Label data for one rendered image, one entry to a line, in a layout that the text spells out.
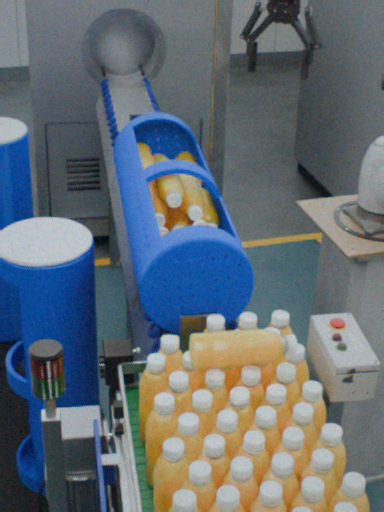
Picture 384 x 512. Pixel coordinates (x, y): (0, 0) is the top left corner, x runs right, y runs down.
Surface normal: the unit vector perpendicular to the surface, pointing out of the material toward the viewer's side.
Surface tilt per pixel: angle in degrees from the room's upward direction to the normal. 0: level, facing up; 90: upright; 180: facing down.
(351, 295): 90
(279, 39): 90
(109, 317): 0
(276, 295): 0
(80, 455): 90
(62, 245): 0
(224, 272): 90
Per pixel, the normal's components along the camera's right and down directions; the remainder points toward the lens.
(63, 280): 0.51, 0.44
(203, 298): 0.16, 0.50
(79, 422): 0.04, -0.87
